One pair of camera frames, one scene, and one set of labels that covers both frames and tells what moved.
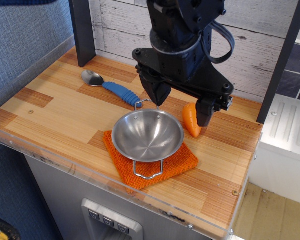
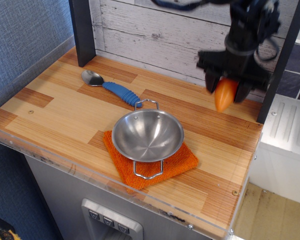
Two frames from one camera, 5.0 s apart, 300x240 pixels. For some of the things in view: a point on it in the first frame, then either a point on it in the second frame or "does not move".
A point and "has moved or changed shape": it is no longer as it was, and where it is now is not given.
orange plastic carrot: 189,115 has moved or changed shape
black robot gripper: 181,60 → 238,61
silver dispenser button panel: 102,223 does not move
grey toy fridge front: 65,192 does not move
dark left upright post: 81,15 does not move
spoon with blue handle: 92,78 does not move
